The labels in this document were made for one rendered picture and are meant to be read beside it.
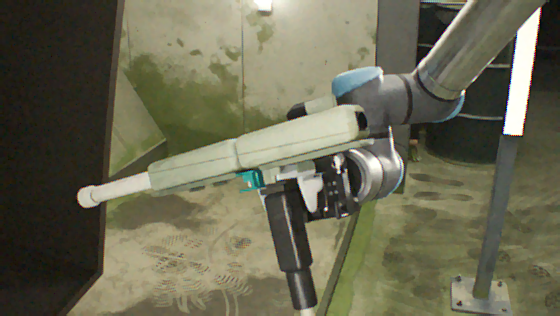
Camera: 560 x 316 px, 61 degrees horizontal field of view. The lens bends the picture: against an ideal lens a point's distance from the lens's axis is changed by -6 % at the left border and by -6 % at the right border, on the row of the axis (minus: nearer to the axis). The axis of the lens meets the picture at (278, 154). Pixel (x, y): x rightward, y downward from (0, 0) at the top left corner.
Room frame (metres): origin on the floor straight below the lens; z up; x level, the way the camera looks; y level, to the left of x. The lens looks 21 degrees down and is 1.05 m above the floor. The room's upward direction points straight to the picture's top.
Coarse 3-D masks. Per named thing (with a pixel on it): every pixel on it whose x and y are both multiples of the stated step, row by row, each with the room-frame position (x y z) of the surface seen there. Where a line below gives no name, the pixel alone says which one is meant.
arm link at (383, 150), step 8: (376, 144) 0.76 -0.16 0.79; (384, 144) 0.77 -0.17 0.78; (392, 144) 0.78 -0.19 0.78; (376, 152) 0.75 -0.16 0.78; (384, 152) 0.76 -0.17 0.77; (392, 152) 0.77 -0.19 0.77; (384, 160) 0.74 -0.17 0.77; (392, 160) 0.76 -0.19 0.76; (400, 160) 0.80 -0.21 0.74; (384, 168) 0.72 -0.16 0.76; (392, 168) 0.75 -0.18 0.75; (400, 168) 0.79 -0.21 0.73; (384, 176) 0.72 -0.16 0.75; (392, 176) 0.75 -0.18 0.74; (400, 176) 0.78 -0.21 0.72; (384, 184) 0.72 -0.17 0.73; (392, 184) 0.75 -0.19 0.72; (384, 192) 0.74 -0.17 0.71; (392, 192) 0.77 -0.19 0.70
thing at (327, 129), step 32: (288, 128) 0.52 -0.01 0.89; (320, 128) 0.50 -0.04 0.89; (352, 128) 0.49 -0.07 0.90; (192, 160) 0.58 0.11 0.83; (224, 160) 0.56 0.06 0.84; (256, 160) 0.53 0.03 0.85; (288, 160) 0.51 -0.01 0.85; (96, 192) 0.68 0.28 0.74; (128, 192) 0.65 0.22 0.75; (160, 192) 0.60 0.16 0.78; (288, 192) 0.52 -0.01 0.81; (288, 224) 0.50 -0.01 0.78; (288, 256) 0.49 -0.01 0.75
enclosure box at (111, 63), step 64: (0, 0) 0.90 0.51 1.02; (64, 0) 0.87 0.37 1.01; (0, 64) 0.90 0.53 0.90; (64, 64) 0.87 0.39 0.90; (0, 128) 0.91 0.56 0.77; (64, 128) 0.88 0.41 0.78; (0, 192) 0.91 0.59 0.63; (64, 192) 0.88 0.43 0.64; (0, 256) 0.86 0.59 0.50; (64, 256) 0.89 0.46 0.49
